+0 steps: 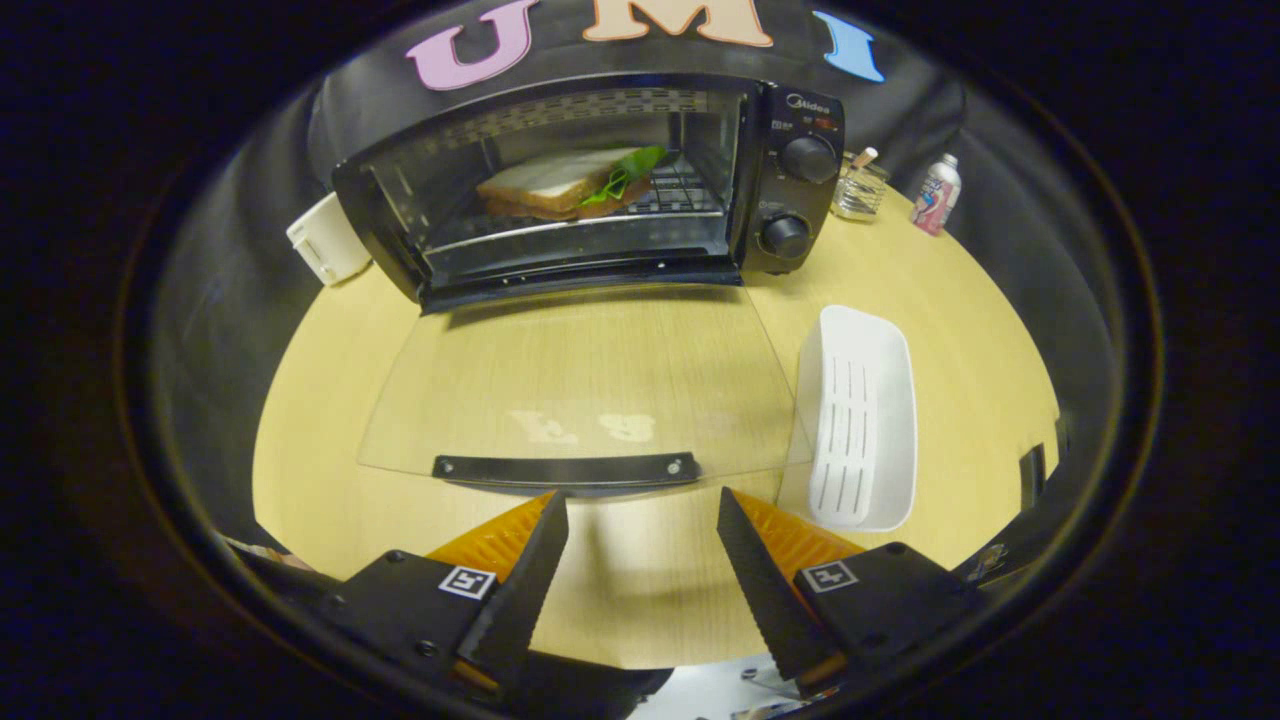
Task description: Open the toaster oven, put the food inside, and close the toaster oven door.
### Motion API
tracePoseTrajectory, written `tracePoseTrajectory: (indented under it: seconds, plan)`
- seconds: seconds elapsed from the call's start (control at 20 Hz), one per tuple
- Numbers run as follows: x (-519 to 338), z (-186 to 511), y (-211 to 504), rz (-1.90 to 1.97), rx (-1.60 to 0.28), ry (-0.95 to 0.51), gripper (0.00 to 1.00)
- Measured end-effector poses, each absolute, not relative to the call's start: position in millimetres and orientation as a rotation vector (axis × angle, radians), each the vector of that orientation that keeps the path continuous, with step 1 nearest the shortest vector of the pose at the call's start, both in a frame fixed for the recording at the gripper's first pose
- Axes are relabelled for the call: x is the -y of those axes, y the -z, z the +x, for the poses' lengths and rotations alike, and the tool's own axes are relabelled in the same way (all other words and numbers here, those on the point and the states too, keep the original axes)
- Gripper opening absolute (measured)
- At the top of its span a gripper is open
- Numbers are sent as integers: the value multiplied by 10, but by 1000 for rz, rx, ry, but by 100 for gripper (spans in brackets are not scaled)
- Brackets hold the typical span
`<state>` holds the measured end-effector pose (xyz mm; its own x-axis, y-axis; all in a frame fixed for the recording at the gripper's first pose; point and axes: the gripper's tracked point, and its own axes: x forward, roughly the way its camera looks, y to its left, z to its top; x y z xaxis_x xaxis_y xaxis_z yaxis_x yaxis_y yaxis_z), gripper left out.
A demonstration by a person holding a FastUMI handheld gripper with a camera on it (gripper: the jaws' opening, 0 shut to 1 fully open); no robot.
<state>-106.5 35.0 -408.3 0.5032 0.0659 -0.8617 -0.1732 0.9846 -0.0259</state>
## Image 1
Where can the black toaster oven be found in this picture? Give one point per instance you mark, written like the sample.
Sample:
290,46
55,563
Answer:
800,110

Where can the white plastic tray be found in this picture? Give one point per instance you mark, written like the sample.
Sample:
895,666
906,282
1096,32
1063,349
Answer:
860,400

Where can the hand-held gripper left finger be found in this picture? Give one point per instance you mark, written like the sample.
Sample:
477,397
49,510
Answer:
525,590

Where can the lettuce sandwich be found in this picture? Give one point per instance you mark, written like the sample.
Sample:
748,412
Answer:
550,185

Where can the clear glass holder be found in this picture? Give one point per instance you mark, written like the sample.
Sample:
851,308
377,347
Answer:
858,195

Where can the plastic bottle with pink label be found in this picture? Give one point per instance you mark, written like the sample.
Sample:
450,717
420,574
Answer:
937,195

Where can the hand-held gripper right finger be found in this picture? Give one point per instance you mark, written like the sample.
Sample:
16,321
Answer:
765,590

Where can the white pop-up toaster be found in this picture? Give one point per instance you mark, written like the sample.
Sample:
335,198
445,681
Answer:
325,240

